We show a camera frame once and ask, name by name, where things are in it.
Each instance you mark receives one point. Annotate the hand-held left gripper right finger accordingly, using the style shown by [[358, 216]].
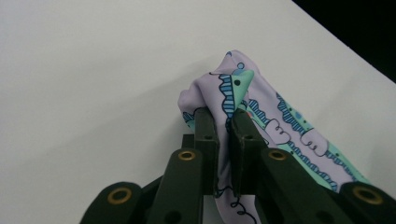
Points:
[[246, 149]]

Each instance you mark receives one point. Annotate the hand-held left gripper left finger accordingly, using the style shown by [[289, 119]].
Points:
[[207, 149]]

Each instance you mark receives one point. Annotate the purple seahorse print swimsuit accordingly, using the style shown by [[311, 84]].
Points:
[[264, 102]]

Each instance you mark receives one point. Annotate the white board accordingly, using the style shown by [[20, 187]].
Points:
[[93, 77]]

